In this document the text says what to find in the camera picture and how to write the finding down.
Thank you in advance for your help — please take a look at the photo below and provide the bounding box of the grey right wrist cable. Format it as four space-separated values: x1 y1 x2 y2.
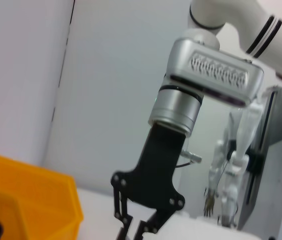
175 148 203 169

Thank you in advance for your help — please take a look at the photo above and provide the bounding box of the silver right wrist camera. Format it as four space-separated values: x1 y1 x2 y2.
167 37 266 109

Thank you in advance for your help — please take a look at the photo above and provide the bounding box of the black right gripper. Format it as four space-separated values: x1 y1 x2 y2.
111 124 186 240

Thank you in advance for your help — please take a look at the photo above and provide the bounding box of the white humanoid robot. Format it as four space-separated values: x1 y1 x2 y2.
203 99 266 228

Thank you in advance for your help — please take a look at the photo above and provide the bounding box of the yellow plastic bin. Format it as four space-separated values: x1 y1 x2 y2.
0 151 85 240

